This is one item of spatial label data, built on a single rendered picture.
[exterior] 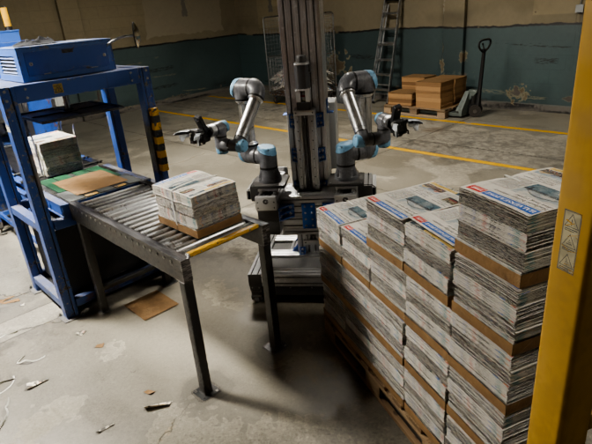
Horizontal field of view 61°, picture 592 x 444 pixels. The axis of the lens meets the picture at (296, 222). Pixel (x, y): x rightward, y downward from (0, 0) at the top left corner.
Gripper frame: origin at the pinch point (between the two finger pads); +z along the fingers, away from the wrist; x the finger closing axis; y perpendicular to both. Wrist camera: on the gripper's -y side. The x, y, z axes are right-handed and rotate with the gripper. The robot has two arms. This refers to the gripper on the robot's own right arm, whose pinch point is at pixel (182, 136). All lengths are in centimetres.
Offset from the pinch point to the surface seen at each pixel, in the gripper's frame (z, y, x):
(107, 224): 36, 48, 28
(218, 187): 13.8, 15.5, -37.3
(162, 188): 25.6, 20.2, -8.6
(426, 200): 2, -2, -140
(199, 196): 25.7, 16.8, -35.0
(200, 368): 52, 99, -54
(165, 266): 48, 48, -31
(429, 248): 33, 1, -154
